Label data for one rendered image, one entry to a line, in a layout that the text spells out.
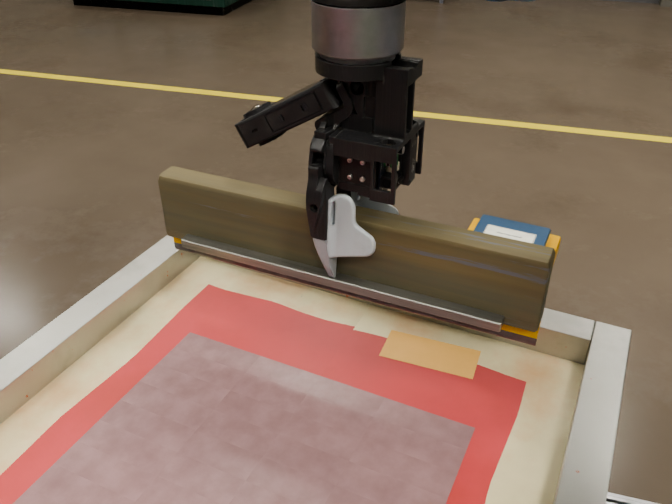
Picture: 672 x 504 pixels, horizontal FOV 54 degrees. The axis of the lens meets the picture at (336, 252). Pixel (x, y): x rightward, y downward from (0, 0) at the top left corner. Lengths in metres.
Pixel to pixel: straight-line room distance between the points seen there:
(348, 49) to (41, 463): 0.46
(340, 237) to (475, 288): 0.13
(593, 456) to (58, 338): 0.54
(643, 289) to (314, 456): 2.19
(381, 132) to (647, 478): 1.60
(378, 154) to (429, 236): 0.09
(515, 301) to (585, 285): 2.07
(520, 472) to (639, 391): 1.63
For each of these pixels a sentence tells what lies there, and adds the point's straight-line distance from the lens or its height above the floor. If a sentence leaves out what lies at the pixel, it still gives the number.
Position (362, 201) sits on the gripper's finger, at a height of 1.14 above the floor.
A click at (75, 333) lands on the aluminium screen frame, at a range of 0.77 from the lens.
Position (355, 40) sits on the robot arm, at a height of 1.31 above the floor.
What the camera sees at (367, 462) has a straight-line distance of 0.64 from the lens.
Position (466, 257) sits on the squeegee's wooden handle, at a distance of 0.59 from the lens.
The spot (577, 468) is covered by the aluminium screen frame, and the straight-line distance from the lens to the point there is 0.62.
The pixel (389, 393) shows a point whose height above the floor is 0.96.
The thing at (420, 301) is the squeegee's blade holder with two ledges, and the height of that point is 1.08.
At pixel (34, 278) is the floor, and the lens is 2.78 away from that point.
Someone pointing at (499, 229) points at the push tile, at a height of 0.97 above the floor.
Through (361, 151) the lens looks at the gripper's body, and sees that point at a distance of 0.55.
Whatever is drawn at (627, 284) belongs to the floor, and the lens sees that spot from 2.73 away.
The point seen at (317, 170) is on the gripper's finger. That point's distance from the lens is 0.57.
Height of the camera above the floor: 1.45
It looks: 33 degrees down
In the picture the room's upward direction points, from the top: straight up
